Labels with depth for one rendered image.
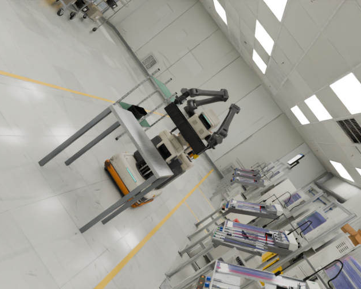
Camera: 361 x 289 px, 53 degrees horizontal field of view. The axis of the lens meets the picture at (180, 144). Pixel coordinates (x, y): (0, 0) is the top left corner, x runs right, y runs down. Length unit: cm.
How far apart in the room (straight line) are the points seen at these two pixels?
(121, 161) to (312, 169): 938
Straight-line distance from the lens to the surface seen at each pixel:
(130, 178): 406
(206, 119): 389
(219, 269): 294
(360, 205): 725
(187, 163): 422
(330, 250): 395
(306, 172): 1272
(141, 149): 284
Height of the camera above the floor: 150
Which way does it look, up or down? 9 degrees down
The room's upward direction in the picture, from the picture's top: 54 degrees clockwise
